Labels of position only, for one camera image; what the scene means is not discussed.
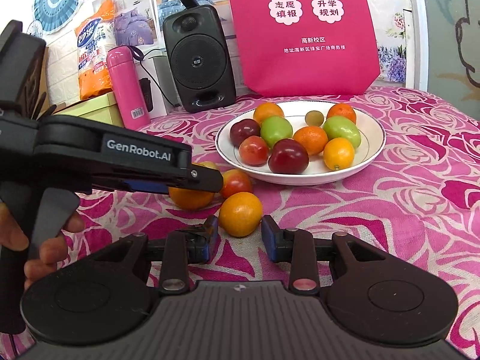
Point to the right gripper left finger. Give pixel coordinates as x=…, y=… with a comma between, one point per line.
x=192, y=245

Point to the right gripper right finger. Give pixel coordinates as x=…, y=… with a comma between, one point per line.
x=296, y=248

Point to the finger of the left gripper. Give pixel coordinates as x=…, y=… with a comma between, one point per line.
x=204, y=178

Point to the small tan fruit back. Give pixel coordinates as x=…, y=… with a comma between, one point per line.
x=208, y=164

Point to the large orange pile top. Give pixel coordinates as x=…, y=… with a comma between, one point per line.
x=190, y=200

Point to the large orange pile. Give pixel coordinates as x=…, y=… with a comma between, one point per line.
x=342, y=109
x=190, y=200

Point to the yellow orange pile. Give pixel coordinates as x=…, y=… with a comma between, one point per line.
x=240, y=214

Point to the green fruit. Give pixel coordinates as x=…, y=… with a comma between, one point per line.
x=274, y=129
x=340, y=126

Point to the small tan kiwi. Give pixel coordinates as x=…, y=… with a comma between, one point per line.
x=314, y=118

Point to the person's left hand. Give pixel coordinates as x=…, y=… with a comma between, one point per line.
x=51, y=252

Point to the red pink plum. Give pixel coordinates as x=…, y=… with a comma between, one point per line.
x=254, y=151

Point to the dark red plum back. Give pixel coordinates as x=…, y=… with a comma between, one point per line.
x=243, y=129

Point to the dark red plum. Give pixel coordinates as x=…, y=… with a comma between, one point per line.
x=288, y=157
x=243, y=129

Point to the light green box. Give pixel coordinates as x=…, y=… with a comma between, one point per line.
x=102, y=109

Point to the dark red plum front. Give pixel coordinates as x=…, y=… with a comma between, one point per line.
x=288, y=157

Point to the orange on plate back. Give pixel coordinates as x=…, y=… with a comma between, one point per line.
x=266, y=110

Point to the small yellow orange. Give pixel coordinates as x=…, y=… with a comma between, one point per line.
x=338, y=154

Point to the pink thermos bottle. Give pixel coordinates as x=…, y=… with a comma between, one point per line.
x=126, y=88

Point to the black speaker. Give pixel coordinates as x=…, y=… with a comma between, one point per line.
x=199, y=58

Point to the green fruit on plate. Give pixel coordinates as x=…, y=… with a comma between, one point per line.
x=340, y=126

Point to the orange white snack bag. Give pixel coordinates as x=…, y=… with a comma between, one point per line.
x=94, y=39

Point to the pink rose tablecloth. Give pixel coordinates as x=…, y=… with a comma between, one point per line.
x=418, y=200

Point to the bedding poster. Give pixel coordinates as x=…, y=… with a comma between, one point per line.
x=134, y=22

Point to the pink tote bag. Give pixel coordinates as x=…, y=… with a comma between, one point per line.
x=305, y=47

